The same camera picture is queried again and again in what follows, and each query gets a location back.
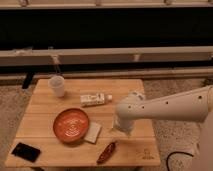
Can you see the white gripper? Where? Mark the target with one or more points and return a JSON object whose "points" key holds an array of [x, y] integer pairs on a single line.
{"points": [[125, 126]]}

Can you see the white plastic cup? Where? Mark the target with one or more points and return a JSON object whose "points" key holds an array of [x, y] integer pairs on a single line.
{"points": [[56, 83]]}

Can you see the white sponge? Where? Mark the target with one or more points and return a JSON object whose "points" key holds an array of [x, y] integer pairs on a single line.
{"points": [[93, 132]]}

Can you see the wooden table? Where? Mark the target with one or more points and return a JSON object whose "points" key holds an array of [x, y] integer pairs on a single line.
{"points": [[36, 128]]}

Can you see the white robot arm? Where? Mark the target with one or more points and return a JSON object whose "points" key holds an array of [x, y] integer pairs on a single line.
{"points": [[194, 106]]}

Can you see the orange bowl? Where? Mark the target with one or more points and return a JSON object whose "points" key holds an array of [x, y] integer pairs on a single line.
{"points": [[71, 125]]}

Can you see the small white bottle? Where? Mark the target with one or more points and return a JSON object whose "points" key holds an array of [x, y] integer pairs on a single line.
{"points": [[95, 99]]}

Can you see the red chili pepper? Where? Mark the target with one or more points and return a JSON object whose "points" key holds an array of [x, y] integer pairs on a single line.
{"points": [[106, 153]]}

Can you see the black phone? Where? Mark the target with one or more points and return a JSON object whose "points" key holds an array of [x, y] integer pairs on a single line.
{"points": [[26, 152]]}

